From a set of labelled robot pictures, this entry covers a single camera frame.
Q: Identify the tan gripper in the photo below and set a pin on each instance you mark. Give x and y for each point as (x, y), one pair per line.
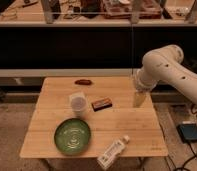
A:
(138, 99)

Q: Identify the dark brown eraser block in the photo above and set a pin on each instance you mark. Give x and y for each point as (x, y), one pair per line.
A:
(101, 104)

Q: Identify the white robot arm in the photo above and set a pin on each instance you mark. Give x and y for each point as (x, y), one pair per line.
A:
(164, 64)

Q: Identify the white ceramic cup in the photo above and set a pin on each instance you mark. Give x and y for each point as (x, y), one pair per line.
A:
(78, 103)

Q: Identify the small dark red object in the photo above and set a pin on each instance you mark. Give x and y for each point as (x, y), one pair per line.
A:
(83, 82)

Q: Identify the blue foot pedal box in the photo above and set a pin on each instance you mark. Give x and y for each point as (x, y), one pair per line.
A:
(187, 132)

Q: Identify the white plastic bottle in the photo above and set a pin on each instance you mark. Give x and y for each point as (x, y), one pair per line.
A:
(107, 158)

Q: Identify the wooden folding table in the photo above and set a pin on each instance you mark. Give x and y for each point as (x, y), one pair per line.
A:
(122, 118)

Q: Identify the green round plate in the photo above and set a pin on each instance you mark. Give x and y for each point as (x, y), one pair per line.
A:
(72, 136)

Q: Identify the brown tray on workbench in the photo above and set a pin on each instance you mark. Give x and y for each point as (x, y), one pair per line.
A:
(149, 9)

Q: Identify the long wooden workbench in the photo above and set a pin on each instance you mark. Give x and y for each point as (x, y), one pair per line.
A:
(88, 13)

